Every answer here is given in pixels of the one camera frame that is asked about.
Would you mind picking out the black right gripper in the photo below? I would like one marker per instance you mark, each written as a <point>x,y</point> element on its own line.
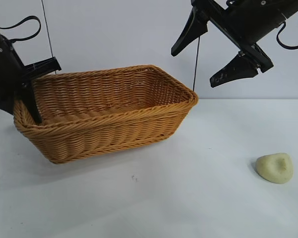
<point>250,21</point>

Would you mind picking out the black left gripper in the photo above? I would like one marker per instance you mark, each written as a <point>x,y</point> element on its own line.
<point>5,69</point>

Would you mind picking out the brown woven wicker basket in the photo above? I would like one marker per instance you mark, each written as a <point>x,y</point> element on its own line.
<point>101,134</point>

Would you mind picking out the pale yellow egg yolk pastry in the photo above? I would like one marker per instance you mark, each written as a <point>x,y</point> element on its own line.
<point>270,169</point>

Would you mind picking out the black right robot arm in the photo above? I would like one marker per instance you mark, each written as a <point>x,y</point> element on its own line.
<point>290,5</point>

